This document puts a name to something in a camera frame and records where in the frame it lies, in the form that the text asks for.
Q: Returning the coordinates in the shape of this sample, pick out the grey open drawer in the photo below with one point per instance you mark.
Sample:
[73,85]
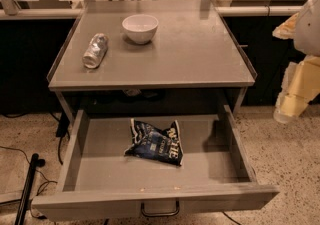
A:
[98,181]

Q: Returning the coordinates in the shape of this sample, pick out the crushed clear plastic bottle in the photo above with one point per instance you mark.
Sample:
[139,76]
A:
[96,51]

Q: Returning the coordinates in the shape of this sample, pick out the white ceramic bowl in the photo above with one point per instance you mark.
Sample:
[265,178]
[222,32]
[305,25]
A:
[140,28]

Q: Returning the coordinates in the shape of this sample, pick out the blue chip bag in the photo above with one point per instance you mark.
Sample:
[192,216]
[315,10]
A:
[152,143]

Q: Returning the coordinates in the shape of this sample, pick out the black metal drawer handle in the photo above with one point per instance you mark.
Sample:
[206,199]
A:
[160,208]

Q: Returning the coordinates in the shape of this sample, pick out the grey counter cabinet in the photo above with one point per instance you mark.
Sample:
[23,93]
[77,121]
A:
[192,48]

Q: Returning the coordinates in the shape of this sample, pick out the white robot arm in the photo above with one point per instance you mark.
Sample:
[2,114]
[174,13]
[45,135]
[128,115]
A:
[307,31]

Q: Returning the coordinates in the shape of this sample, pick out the black pole on floor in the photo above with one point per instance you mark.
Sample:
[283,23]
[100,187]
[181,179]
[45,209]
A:
[24,200]

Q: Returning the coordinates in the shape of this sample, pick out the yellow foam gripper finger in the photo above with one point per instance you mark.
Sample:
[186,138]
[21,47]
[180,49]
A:
[287,29]
[300,85]

